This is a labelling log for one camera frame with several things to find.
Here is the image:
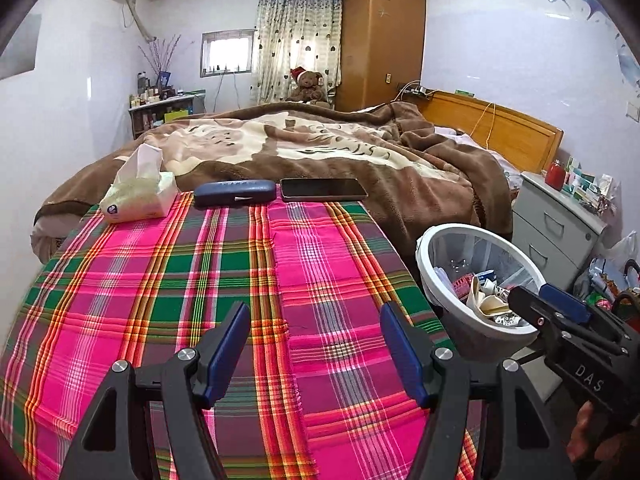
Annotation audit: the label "group of small boxes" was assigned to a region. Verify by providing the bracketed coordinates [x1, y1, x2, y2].
[565, 157, 616, 216]

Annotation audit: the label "bare branches in vase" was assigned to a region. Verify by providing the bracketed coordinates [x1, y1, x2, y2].
[139, 35, 182, 91]

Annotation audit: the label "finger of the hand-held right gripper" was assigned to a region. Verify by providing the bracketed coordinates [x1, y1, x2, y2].
[507, 285, 558, 341]
[540, 284, 592, 325]

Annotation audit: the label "row of toiletry bottles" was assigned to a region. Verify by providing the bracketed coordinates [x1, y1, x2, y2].
[129, 72, 177, 107]

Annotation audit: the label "patterned curtain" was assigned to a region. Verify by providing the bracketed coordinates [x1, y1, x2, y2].
[255, 0, 346, 106]

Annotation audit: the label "dolphin wall decal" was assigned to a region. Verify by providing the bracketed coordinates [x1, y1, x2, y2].
[545, 0, 640, 86]

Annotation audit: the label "person's right hand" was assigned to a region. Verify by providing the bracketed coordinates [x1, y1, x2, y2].
[567, 402, 640, 480]

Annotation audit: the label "pile of plastic bags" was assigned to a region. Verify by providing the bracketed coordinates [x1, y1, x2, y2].
[575, 232, 640, 331]

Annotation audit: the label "grey shelf unit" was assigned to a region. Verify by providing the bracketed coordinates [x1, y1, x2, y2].
[127, 91, 207, 140]

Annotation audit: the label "red printed snack package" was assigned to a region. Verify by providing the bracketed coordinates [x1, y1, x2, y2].
[452, 275, 476, 301]

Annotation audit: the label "beige paper wrapper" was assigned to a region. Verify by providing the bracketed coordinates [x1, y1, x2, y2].
[470, 280, 507, 319]

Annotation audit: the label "brown printed blanket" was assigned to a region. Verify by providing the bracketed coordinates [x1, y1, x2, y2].
[31, 101, 516, 271]

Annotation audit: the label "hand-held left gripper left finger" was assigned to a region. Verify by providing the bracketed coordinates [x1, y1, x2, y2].
[60, 301, 251, 480]

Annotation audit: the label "wooden bed headboard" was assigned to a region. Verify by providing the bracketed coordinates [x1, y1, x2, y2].
[417, 91, 565, 173]

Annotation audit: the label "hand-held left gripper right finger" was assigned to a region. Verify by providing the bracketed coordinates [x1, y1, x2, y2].
[379, 301, 576, 480]

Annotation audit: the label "red jar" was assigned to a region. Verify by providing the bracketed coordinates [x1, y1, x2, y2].
[545, 160, 566, 190]

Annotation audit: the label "soft tissue pack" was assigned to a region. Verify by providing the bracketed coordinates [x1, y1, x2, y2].
[99, 143, 177, 224]

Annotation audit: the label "black smartphone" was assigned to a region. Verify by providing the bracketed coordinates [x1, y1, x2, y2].
[279, 177, 369, 203]

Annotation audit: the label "wooden wardrobe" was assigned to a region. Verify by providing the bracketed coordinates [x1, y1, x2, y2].
[336, 0, 428, 113]

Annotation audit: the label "brown teddy bear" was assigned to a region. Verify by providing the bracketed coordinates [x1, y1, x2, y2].
[286, 66, 331, 106]

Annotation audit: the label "wrapped air conditioner pipe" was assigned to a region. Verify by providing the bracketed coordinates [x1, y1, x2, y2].
[120, 0, 154, 41]

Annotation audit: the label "thin pale charging cable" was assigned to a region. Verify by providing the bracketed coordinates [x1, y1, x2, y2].
[472, 102, 497, 136]

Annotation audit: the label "grey drawer cabinet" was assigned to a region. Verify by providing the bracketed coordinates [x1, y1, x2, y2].
[510, 170, 610, 293]

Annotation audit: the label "small window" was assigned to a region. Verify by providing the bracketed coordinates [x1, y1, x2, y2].
[201, 30, 256, 78]

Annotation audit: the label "pink plaid cloth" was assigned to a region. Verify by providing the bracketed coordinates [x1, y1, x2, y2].
[0, 190, 481, 480]

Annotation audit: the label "dark blue glasses case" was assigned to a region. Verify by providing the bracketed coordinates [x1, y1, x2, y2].
[192, 180, 277, 209]

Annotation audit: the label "white rimmed mesh waste bin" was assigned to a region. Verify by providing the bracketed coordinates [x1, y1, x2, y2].
[415, 222, 548, 361]

